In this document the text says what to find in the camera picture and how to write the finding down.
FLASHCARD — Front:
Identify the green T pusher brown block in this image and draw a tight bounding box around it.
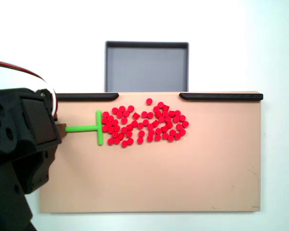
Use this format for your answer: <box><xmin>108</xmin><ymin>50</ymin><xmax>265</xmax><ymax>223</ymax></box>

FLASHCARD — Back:
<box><xmin>57</xmin><ymin>110</ymin><xmax>104</xmax><ymax>146</ymax></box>

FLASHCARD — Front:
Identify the grey tray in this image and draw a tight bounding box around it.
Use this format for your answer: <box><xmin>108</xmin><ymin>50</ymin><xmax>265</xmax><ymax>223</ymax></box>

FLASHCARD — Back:
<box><xmin>104</xmin><ymin>40</ymin><xmax>190</xmax><ymax>93</ymax></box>

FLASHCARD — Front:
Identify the beige board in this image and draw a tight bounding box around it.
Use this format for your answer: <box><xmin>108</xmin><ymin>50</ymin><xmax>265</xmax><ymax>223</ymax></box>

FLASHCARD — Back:
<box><xmin>38</xmin><ymin>90</ymin><xmax>263</xmax><ymax>214</ymax></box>

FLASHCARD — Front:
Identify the black edge rail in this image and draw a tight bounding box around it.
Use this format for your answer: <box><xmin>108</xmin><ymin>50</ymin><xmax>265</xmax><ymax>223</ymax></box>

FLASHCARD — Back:
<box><xmin>55</xmin><ymin>93</ymin><xmax>119</xmax><ymax>102</ymax></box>
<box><xmin>179</xmin><ymin>92</ymin><xmax>264</xmax><ymax>102</ymax></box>

